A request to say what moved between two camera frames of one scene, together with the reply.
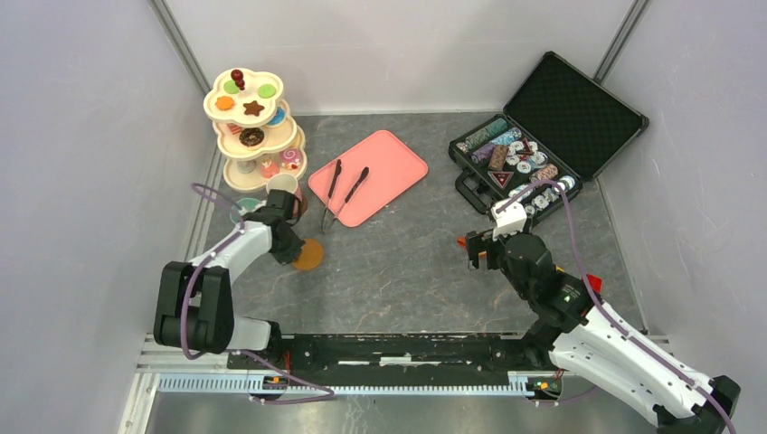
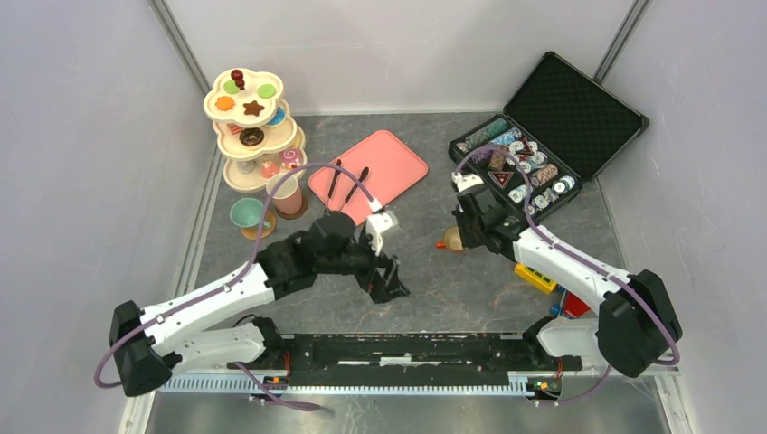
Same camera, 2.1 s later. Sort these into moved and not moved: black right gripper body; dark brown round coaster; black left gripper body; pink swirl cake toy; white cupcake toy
Moved: black left gripper body; black right gripper body
Not moved: white cupcake toy; pink swirl cake toy; dark brown round coaster
